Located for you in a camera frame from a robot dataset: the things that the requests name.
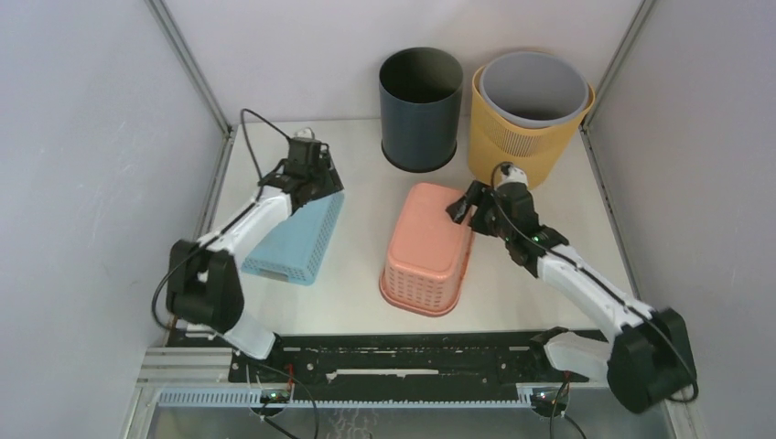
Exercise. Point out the pink plastic basket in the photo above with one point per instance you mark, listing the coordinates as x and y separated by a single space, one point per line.
428 254

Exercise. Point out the blue plastic basket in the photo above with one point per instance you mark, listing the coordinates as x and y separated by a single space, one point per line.
294 251

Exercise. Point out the grey bin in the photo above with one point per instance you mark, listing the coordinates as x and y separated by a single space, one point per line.
533 89

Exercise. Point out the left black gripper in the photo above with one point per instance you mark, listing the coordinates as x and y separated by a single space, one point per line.
333 184

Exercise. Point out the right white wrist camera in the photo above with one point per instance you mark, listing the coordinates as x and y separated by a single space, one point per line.
507 172

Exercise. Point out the yellow perforated bin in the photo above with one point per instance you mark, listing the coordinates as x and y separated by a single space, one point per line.
493 139

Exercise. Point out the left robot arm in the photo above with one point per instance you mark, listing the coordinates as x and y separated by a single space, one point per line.
203 283

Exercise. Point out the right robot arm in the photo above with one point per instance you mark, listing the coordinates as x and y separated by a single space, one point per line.
645 356

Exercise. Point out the dark blue cylindrical bin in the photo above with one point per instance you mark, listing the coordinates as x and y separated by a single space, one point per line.
420 101

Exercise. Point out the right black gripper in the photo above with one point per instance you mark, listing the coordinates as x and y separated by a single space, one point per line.
478 194

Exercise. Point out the aluminium frame rail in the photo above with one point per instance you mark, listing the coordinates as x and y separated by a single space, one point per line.
185 366

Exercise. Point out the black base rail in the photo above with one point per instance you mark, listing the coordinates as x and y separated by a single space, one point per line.
405 368

